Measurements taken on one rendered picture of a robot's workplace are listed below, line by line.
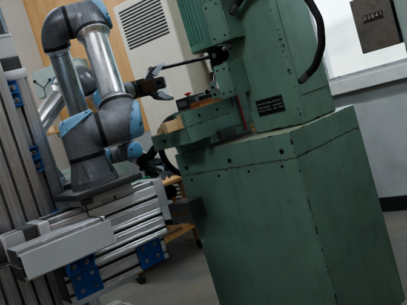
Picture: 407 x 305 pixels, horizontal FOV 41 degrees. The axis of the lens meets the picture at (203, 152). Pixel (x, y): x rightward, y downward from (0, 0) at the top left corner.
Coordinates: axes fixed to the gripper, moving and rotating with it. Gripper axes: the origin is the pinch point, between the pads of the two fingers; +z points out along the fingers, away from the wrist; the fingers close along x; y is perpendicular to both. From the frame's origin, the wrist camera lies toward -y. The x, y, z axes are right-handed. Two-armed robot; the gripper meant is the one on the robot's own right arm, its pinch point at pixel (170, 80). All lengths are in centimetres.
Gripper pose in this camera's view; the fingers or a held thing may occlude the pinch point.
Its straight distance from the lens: 224.0
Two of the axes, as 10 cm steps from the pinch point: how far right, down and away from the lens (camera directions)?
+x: 2.5, 9.6, 1.3
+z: 6.7, -2.7, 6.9
